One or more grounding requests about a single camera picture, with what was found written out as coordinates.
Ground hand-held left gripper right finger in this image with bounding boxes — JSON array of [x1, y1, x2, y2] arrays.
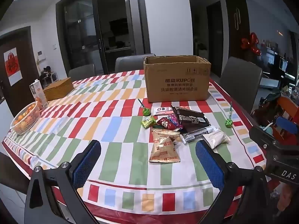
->
[[196, 140, 271, 224]]

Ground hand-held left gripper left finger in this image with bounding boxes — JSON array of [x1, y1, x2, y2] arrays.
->
[[24, 140, 101, 224]]

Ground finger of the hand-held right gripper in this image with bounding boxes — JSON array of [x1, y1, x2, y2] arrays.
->
[[249, 126, 281, 148]]

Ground pink and white snack packet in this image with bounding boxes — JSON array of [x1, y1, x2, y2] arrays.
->
[[151, 107, 173, 115]]

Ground green lollipop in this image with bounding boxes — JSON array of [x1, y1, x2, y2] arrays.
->
[[225, 102, 233, 128], [138, 99, 152, 116]]

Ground brown cardboard box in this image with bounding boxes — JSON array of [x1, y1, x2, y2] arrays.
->
[[143, 55, 211, 103]]

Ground white snack pouch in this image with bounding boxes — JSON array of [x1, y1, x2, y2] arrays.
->
[[202, 131, 230, 149]]

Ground black and white bar packet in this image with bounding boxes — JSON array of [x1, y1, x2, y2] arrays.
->
[[180, 125, 219, 144]]

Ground beige snack packet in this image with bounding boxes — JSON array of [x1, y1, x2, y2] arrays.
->
[[149, 129, 181, 164]]

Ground dark brown snack packet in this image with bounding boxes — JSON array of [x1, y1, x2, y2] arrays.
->
[[171, 106, 211, 131]]

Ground grey dining chair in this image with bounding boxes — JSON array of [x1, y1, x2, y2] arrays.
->
[[220, 56, 262, 115], [115, 54, 156, 73], [68, 63, 96, 81]]

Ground colourful foil candy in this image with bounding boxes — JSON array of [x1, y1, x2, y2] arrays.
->
[[167, 114, 184, 130]]

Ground dark red snack packet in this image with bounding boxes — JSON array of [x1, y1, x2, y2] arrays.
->
[[156, 117, 179, 131]]

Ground white plastic basket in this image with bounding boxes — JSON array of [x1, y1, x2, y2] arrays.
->
[[11, 101, 41, 135]]

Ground green snack packet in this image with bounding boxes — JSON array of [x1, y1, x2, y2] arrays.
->
[[141, 116, 156, 129]]

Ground pile of oranges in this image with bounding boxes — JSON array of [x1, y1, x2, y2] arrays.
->
[[14, 105, 38, 131]]

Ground woven wicker box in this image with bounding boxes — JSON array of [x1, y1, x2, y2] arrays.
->
[[43, 77, 74, 101]]

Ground orange and white drink carton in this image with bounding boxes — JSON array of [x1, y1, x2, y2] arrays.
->
[[29, 79, 49, 111]]

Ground small white shelf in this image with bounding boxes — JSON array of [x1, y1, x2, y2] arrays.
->
[[40, 66, 58, 85]]

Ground red heart balloons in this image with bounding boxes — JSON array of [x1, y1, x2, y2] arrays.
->
[[241, 33, 261, 56]]

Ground red and white door poster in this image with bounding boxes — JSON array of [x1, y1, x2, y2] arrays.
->
[[4, 47, 22, 86]]

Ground dark brown door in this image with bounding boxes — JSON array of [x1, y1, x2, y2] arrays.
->
[[0, 26, 40, 103]]

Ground glass sliding door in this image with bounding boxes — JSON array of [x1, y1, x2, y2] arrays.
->
[[56, 0, 150, 75]]

